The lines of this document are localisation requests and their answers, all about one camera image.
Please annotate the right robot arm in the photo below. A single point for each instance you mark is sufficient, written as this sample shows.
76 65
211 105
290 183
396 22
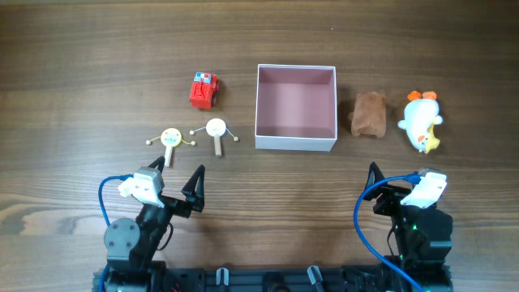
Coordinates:
422 231

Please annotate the yellow wooden rattle drum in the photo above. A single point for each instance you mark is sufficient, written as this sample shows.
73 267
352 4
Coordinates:
170 138

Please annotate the brown plush toy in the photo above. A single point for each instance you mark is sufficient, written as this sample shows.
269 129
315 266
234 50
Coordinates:
369 115

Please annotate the white plush chicken toy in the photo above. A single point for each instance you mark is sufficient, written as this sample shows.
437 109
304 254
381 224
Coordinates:
421 115

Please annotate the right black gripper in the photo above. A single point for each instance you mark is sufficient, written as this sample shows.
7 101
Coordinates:
389 199

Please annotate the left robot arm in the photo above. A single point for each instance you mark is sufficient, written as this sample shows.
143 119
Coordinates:
132 243

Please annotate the red toy fire truck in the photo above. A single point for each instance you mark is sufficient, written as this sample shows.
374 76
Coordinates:
203 90

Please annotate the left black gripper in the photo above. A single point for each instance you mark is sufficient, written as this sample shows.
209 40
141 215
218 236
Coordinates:
193 195

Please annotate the pink cardboard box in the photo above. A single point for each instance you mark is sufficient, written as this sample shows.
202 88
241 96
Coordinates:
296 107

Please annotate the white wooden rattle drum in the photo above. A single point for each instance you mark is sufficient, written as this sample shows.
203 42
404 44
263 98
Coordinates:
216 128

